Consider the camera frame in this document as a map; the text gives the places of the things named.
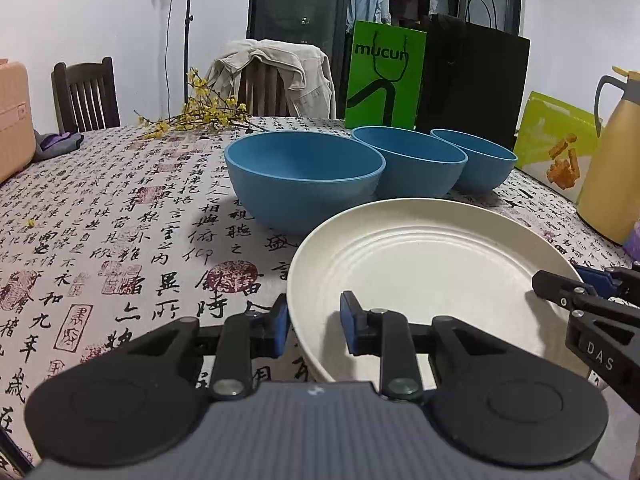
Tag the yellow flower branch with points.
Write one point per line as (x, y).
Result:
(200, 115)

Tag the small purple object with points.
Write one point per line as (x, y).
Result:
(634, 240)

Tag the small blue bowl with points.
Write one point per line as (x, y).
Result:
(480, 175)

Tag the green paper bag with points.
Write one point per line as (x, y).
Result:
(410, 100)

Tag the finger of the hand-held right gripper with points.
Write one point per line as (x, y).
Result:
(600, 280)
(555, 287)

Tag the large blue bowl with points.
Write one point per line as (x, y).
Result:
(300, 195)

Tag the peach hard-shell case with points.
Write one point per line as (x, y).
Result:
(15, 120)

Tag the medium blue bowl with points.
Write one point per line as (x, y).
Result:
(420, 175)

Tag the studio light on stand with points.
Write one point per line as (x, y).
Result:
(188, 35)

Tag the beige jacket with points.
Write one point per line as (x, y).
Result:
(280, 55)

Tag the dark wooden chair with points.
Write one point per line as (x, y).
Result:
(85, 95)
(265, 90)

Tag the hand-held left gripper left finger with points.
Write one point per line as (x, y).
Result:
(280, 325)

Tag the black paper bag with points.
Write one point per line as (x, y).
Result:
(475, 85)

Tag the dark framed sliding door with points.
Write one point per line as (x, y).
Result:
(290, 10)

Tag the grey purple cloth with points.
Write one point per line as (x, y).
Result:
(60, 145)

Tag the light green snack box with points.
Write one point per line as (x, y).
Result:
(540, 130)

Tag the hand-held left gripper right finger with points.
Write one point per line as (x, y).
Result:
(350, 322)

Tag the cream thermos jug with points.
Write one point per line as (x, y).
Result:
(615, 185)

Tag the cream plate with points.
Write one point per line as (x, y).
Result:
(425, 260)

